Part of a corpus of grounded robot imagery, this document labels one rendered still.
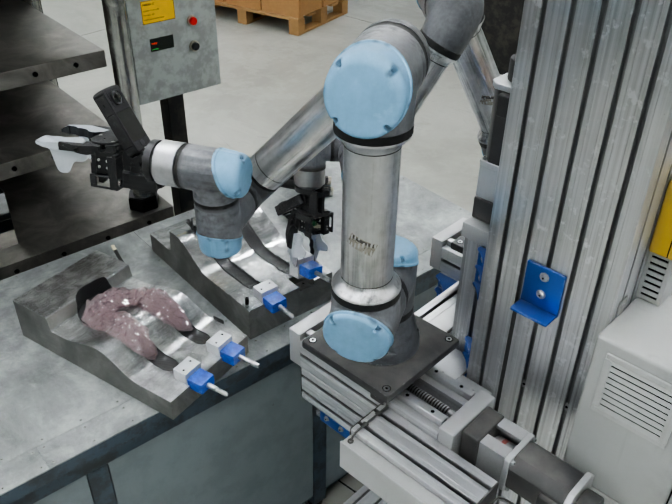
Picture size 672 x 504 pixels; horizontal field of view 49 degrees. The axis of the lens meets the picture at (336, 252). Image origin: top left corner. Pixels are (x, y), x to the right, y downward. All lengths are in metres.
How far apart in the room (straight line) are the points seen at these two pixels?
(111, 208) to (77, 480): 0.98
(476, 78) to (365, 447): 0.83
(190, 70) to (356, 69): 1.54
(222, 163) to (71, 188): 1.48
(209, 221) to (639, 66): 0.68
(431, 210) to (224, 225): 1.22
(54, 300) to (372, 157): 1.05
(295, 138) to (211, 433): 0.93
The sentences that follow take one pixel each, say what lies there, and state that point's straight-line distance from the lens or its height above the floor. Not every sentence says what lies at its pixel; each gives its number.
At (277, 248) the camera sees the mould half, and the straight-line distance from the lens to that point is 2.00.
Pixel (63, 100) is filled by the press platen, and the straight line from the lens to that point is 2.62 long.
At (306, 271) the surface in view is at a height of 0.94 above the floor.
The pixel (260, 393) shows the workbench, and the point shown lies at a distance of 1.95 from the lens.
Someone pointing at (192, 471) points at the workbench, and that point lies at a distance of 1.98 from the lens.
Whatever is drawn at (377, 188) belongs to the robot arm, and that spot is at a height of 1.48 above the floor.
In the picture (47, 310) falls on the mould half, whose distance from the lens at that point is 1.85.
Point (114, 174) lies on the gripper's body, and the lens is 1.27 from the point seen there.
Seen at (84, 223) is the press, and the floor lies 0.78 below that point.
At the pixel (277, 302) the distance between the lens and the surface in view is 1.78.
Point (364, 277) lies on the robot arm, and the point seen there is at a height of 1.32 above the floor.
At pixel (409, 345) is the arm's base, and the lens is 1.42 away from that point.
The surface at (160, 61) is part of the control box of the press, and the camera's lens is 2.42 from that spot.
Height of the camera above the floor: 2.00
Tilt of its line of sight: 34 degrees down
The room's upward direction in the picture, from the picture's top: 1 degrees clockwise
